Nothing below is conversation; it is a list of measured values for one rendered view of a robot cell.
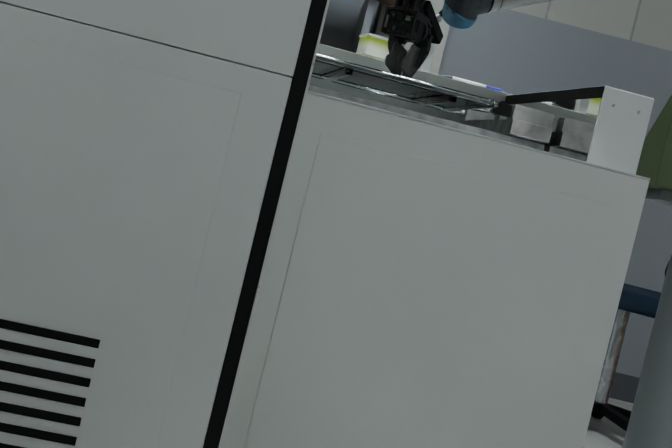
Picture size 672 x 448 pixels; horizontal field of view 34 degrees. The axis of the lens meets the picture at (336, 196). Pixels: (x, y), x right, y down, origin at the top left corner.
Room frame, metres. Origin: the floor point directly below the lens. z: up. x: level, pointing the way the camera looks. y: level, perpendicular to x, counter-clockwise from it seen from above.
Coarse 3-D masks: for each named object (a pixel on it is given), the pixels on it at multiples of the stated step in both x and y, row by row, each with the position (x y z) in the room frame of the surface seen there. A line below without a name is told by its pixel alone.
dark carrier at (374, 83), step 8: (312, 64) 2.11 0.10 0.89; (320, 64) 2.07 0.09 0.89; (312, 72) 2.28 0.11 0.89; (320, 72) 2.24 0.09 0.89; (328, 72) 2.19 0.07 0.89; (344, 80) 2.29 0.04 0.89; (352, 80) 2.24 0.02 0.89; (360, 80) 2.20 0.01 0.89; (368, 80) 2.15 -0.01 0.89; (376, 80) 2.11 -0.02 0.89; (384, 80) 2.07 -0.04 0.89; (368, 88) 2.34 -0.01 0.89; (376, 88) 2.29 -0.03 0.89; (384, 88) 2.25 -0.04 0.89; (392, 88) 2.20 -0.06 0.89; (400, 88) 2.16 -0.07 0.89; (408, 88) 2.12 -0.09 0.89; (416, 88) 2.08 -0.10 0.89; (400, 96) 2.35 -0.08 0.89; (408, 96) 2.30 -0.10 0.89; (416, 96) 2.25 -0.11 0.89; (424, 96) 2.20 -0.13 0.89; (432, 96) 2.16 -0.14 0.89; (440, 104) 2.30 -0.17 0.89; (448, 104) 2.25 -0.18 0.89; (456, 104) 2.21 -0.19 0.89; (464, 104) 2.17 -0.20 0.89; (472, 104) 2.12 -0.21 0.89; (480, 104) 2.08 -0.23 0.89
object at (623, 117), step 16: (608, 96) 1.90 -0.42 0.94; (624, 96) 1.90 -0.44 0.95; (640, 96) 1.91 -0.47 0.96; (608, 112) 1.90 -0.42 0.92; (624, 112) 1.90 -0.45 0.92; (640, 112) 1.91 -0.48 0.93; (608, 128) 1.90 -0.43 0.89; (624, 128) 1.90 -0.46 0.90; (640, 128) 1.91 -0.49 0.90; (592, 144) 1.90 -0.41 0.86; (608, 144) 1.90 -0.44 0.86; (624, 144) 1.91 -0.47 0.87; (640, 144) 1.91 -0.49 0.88; (592, 160) 1.90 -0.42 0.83; (608, 160) 1.90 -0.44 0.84; (624, 160) 1.91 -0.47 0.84
